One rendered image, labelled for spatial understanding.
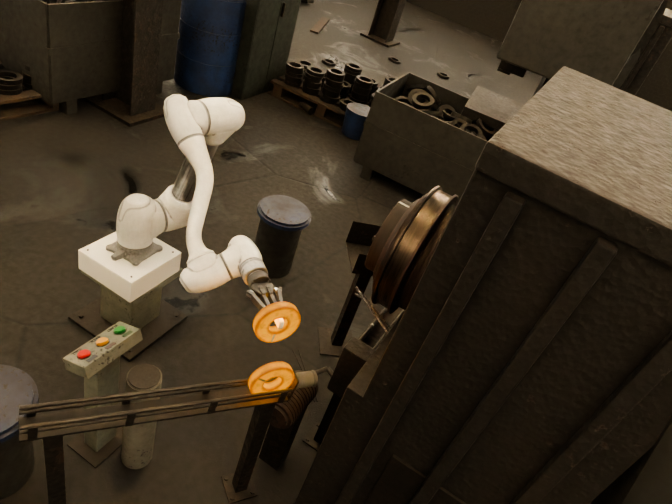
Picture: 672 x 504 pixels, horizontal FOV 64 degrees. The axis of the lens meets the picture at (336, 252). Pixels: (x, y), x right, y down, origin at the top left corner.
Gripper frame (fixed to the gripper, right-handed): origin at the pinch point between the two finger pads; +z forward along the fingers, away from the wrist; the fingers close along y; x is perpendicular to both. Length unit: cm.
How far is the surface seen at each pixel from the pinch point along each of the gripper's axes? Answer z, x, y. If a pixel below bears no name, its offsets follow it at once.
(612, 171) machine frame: 49, 81, -42
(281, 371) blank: 8.6, -16.1, -1.4
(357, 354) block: 10.1, -12.8, -28.8
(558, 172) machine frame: 49, 81, -24
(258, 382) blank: 8.2, -19.9, 5.8
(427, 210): 1, 40, -43
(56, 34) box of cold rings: -307, -14, 43
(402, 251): 7.1, 29.4, -33.3
